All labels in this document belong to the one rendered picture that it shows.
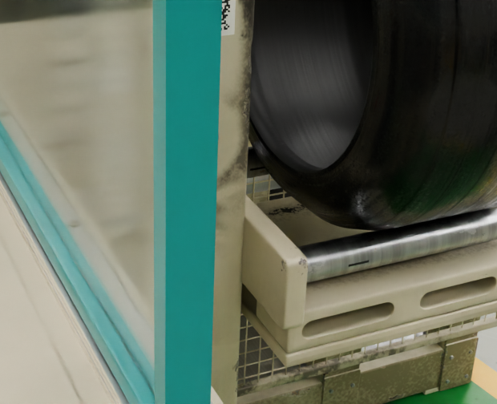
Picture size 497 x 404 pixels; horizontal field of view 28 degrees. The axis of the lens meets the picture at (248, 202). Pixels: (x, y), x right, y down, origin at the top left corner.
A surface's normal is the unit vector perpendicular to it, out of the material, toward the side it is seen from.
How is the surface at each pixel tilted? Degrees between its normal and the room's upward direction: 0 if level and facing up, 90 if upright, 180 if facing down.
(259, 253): 90
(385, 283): 0
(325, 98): 40
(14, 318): 0
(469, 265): 0
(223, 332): 90
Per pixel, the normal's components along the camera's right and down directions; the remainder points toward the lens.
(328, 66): 0.36, -0.21
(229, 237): 0.43, 0.44
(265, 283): -0.90, 0.17
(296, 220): 0.04, -0.88
